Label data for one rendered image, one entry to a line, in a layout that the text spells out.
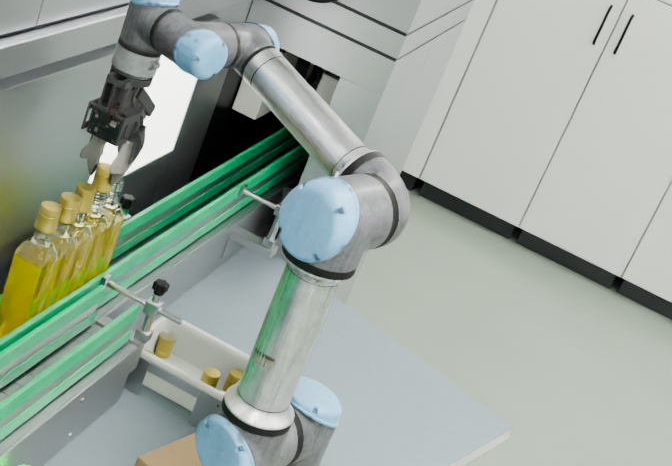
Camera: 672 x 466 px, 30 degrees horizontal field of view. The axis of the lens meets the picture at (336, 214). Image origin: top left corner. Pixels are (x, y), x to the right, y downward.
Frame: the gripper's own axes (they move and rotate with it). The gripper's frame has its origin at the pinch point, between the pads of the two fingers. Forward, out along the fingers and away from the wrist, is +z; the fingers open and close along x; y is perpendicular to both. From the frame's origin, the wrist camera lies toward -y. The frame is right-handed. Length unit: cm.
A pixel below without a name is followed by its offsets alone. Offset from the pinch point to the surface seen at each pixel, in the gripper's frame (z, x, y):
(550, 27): 17, 24, -363
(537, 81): 41, 28, -363
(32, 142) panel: -1.6, -11.8, 6.0
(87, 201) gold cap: 3.2, 1.4, 6.7
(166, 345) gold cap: 37.1, 15.4, -18.9
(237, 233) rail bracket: 31, 7, -66
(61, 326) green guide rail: 23.5, 6.6, 13.0
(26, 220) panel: 16.2, -11.8, -0.3
